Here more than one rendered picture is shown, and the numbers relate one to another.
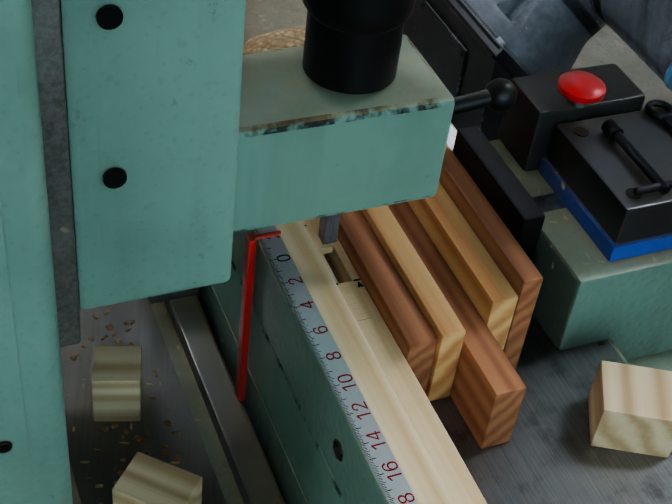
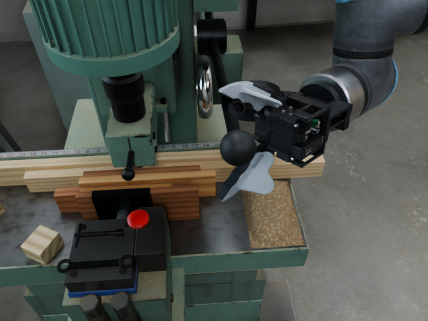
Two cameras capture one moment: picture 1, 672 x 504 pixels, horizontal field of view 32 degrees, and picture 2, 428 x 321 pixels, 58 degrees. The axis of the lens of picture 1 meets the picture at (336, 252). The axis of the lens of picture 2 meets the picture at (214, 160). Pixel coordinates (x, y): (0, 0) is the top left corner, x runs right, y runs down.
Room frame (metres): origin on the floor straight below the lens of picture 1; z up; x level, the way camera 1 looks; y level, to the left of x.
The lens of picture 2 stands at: (0.85, -0.38, 1.46)
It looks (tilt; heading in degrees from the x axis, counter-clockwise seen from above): 46 degrees down; 113
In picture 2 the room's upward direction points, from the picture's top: straight up
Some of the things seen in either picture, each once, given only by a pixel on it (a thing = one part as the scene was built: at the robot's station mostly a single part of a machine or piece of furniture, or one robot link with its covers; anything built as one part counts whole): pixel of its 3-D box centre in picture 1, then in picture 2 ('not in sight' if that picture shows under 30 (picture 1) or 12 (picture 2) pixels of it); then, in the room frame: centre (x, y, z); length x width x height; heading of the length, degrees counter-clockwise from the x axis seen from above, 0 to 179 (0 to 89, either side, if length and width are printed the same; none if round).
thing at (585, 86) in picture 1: (581, 87); (138, 219); (0.63, -0.14, 1.02); 0.03 x 0.03 x 0.01
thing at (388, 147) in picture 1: (306, 140); (135, 127); (0.53, 0.02, 1.02); 0.14 x 0.07 x 0.09; 117
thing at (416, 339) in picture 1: (349, 253); (144, 181); (0.55, -0.01, 0.93); 0.21 x 0.02 x 0.05; 27
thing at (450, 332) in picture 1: (367, 234); (149, 186); (0.57, -0.02, 0.93); 0.24 x 0.01 x 0.06; 27
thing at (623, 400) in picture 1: (634, 408); (42, 244); (0.46, -0.18, 0.92); 0.05 x 0.04 x 0.03; 88
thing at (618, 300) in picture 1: (599, 241); (123, 272); (0.61, -0.17, 0.92); 0.15 x 0.13 x 0.09; 27
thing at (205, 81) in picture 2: not in sight; (204, 87); (0.59, 0.18, 1.02); 0.12 x 0.03 x 0.12; 117
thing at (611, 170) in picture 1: (626, 150); (119, 248); (0.62, -0.17, 0.99); 0.13 x 0.11 x 0.06; 27
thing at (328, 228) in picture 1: (331, 207); not in sight; (0.54, 0.01, 0.97); 0.01 x 0.01 x 0.05; 27
